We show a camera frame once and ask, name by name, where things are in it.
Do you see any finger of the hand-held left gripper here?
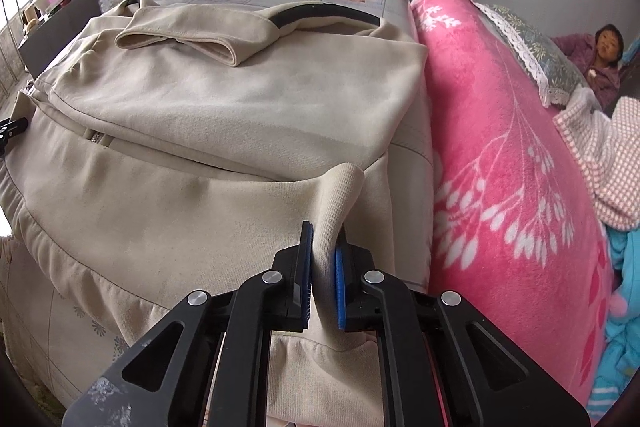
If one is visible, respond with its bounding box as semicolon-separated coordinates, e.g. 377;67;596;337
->
0;117;29;155

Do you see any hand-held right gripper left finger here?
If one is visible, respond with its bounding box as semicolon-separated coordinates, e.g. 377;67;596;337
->
62;221;316;427

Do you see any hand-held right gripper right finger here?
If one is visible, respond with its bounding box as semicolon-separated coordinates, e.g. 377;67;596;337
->
334;232;591;427

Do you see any beige zip jacket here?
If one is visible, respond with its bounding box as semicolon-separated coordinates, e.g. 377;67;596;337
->
0;0;436;427

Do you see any grey cabinet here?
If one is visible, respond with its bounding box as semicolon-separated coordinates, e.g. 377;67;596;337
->
19;0;103;80

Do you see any pale flower print sheet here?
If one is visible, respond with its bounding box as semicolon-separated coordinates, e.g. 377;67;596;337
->
0;234;133;408

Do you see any pink leaf print blanket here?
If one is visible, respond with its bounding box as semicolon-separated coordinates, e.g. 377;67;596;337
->
407;0;621;423

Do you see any light blue cloth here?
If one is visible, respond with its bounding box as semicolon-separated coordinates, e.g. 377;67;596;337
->
587;227;640;423

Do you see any pink white checked cloth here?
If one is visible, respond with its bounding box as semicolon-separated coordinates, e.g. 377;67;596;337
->
554;87;640;230

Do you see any grey lace trimmed pillow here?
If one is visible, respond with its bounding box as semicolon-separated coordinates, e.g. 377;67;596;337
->
472;2;588;108

